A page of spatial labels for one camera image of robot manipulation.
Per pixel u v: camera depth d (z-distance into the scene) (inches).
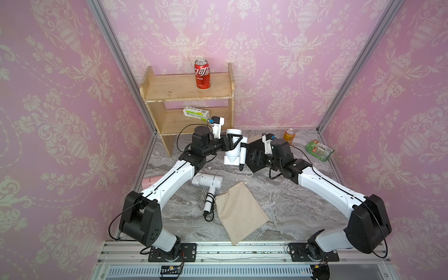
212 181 35.2
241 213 33.6
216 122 27.4
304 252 28.6
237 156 29.2
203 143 24.4
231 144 27.0
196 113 37.1
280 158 24.6
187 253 29.3
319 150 42.4
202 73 28.1
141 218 16.8
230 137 27.0
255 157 29.1
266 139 29.6
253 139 45.8
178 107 38.9
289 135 41.5
